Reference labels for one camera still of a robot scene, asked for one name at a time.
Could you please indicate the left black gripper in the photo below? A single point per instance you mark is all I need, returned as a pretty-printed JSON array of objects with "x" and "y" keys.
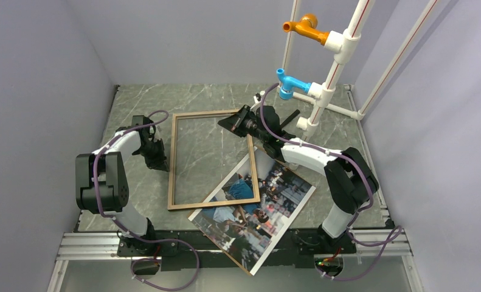
[{"x": 159, "y": 162}]

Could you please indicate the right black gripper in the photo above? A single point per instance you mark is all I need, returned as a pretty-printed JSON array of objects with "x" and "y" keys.
[{"x": 232, "y": 122}]

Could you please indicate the wooden picture frame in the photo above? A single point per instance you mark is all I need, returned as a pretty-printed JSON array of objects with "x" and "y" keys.
[{"x": 202, "y": 158}]

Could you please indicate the printed photo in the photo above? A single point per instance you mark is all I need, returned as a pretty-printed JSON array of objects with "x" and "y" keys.
[{"x": 263, "y": 207}]

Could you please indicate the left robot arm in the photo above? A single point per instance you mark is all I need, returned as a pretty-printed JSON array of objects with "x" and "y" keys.
[{"x": 102, "y": 187}]

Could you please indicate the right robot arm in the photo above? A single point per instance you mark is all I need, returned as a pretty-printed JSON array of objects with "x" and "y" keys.
[{"x": 351, "y": 181}]

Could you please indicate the blue plastic faucet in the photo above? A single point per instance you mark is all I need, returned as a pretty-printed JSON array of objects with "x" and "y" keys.
[{"x": 288, "y": 84}]

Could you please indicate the orange plastic faucet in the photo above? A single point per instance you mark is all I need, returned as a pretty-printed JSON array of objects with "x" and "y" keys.
[{"x": 307, "y": 27}]

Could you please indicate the white pvc pipe stand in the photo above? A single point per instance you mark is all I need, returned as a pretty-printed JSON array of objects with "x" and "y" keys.
[{"x": 343, "y": 45}]

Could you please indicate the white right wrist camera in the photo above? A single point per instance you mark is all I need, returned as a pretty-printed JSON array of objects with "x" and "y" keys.
[{"x": 257, "y": 98}]

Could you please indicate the black handled hammer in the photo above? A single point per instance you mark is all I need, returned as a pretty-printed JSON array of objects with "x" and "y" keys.
[{"x": 290, "y": 118}]

